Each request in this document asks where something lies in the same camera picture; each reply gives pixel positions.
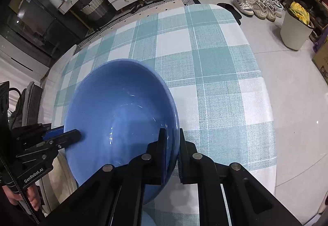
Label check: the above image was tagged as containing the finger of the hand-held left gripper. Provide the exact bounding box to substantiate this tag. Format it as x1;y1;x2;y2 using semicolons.
45;129;82;151
42;125;65;141

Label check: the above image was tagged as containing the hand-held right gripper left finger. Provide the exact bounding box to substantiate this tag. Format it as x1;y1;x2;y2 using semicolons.
46;128;168;226

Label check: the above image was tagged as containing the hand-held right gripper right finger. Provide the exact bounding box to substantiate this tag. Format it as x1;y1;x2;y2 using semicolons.
178;128;302;226

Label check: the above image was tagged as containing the person's left hand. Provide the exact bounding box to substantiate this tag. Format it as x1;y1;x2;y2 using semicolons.
4;184;42;212

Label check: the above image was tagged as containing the grey backpack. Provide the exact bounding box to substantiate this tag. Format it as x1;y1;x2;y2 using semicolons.
11;81;44;129

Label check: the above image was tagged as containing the marble coffee table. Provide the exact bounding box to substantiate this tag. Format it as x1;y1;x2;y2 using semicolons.
41;44;79;83

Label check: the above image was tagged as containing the white wardrobe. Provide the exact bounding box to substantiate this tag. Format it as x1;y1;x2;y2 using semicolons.
0;34;50;83

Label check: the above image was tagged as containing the teal checked tablecloth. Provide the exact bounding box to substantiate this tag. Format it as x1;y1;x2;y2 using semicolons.
38;4;277;226

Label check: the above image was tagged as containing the grey fridge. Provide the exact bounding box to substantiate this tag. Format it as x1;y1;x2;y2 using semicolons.
17;0;82;40

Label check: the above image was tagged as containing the woven laundry basket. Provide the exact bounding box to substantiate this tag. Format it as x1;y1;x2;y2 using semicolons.
81;0;104;20

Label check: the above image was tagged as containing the black slipper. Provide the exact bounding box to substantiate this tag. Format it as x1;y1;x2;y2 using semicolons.
217;3;243;25

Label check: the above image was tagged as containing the cream trash bin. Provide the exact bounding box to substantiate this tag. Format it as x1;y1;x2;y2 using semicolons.
280;7;314;51

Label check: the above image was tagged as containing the cardboard box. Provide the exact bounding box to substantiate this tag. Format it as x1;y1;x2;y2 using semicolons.
312;44;328;83

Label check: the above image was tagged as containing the purple plastic bag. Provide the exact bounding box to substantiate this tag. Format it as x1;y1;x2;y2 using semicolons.
313;29;328;52

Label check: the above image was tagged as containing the yellow bag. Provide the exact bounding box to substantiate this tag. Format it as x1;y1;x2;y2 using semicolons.
288;2;312;25

